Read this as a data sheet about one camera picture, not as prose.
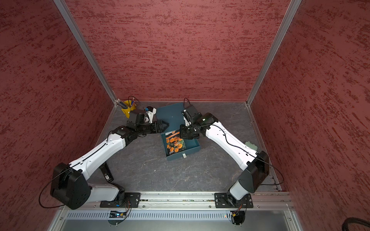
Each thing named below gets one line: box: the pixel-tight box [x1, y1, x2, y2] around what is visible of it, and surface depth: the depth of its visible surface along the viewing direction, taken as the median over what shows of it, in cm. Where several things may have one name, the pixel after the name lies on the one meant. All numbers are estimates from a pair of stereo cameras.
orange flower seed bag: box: [164, 130, 186, 155], surface depth 77 cm
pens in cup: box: [116, 97, 137, 109], surface depth 104 cm
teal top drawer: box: [160, 131, 201, 162], surface depth 73 cm
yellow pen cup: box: [120, 100, 137, 119], surface depth 105 cm
